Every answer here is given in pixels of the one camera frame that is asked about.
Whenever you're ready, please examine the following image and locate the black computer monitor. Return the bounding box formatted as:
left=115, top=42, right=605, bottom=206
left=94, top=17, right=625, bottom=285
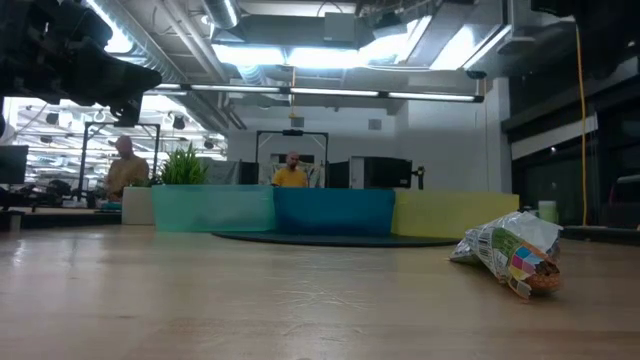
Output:
left=238, top=160, right=260, bottom=186
left=363, top=156, right=414, bottom=190
left=0, top=144, right=30, bottom=185
left=327, top=159, right=351, bottom=190

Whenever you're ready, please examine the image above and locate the teal plastic bin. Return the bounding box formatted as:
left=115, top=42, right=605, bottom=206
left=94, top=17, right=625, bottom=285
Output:
left=151, top=184, right=277, bottom=234

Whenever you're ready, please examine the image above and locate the round dark blue mat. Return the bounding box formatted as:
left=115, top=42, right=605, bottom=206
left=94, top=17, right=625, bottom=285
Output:
left=212, top=229, right=461, bottom=249

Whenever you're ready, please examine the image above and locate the blue plastic bin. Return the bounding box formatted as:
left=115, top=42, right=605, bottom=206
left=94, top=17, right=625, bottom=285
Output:
left=272, top=187, right=397, bottom=238

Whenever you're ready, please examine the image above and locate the grey ceiling box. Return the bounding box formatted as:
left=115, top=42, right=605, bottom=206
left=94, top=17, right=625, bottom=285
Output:
left=323, top=12, right=357, bottom=44

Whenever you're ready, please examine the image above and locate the long linear ceiling light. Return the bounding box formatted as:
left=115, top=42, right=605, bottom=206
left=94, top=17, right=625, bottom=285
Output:
left=149, top=82, right=485, bottom=104

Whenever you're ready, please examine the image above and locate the dark plant in white pot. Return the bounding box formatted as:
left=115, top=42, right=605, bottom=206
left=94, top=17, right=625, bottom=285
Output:
left=121, top=177, right=161, bottom=227

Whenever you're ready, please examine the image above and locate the light green cup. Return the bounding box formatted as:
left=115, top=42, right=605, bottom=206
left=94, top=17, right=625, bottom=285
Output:
left=537, top=199, right=559, bottom=225

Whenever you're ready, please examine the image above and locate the dark work table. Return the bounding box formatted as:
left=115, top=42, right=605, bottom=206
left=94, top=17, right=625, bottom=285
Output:
left=0, top=205, right=124, bottom=232

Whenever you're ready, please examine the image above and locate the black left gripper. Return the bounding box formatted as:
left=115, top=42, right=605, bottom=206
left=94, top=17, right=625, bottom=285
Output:
left=0, top=0, right=164, bottom=128

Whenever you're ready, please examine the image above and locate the yellow extension cable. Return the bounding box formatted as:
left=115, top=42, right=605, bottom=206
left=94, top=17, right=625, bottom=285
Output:
left=573, top=24, right=589, bottom=227

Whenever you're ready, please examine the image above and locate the round silver air duct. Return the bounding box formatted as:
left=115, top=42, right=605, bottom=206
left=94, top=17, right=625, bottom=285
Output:
left=202, top=0, right=241, bottom=30

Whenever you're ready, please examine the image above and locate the yellow plastic bin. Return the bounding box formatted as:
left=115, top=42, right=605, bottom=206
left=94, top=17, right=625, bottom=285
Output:
left=391, top=189, right=521, bottom=240

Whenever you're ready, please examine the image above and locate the person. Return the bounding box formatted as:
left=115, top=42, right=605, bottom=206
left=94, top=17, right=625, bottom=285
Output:
left=271, top=151, right=310, bottom=189
left=103, top=134, right=151, bottom=202

